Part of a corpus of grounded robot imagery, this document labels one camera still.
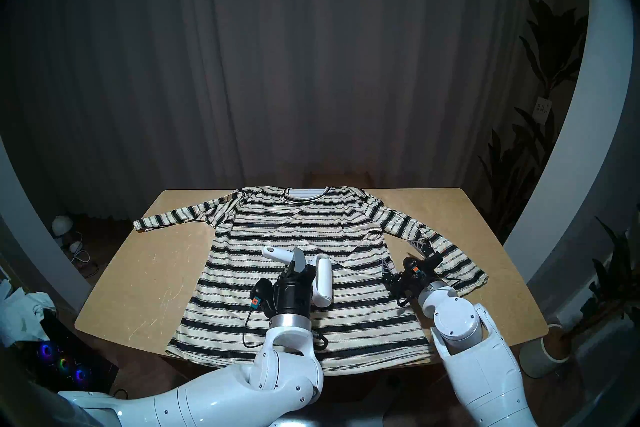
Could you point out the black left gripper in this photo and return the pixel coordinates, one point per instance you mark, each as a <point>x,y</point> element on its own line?
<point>295,298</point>

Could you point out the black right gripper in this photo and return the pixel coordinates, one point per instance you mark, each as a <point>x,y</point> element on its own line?
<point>407,283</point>

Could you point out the white lint roller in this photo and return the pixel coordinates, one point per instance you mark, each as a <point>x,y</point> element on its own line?
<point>324,281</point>

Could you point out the cream black striped long-sleeve top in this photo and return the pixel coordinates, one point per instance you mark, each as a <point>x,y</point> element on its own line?
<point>325,221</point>

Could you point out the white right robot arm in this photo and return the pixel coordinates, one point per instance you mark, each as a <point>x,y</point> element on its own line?
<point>460,321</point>

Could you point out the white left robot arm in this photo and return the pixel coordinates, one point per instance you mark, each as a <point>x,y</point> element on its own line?
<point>290,366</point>

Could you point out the white plant pot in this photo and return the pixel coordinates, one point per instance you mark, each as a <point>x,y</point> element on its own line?
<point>537,358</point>

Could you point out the white curved arch pillar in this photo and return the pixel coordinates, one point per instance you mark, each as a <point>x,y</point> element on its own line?
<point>27,241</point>
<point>580,171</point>

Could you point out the small dark potted plant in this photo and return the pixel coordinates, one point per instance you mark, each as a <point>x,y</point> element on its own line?
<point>615,281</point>

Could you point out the white plant tag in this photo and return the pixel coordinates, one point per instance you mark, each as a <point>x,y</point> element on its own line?
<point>542,107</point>

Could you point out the grey pleated curtain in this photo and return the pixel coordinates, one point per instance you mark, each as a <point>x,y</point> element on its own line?
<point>300,56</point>

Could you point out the small white round device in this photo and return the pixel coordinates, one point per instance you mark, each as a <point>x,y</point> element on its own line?
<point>75,247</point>

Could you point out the white mushroom lamp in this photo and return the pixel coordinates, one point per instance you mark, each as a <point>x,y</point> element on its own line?
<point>62,225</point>

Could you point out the black computer with RGB fans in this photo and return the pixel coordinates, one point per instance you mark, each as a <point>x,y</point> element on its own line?
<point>75,361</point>

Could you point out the tall dark leafy plant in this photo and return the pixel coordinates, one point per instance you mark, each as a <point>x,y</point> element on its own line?
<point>552,51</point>

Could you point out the white crumpled cloth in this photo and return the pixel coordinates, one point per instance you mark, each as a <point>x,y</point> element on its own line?
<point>22,311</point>

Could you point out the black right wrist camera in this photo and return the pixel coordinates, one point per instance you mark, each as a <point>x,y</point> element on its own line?
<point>412,265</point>

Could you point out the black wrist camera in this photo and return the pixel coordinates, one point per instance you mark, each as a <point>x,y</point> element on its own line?
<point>261,296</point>
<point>412,265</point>

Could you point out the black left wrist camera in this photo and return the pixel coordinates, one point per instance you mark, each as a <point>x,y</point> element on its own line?
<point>261,296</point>

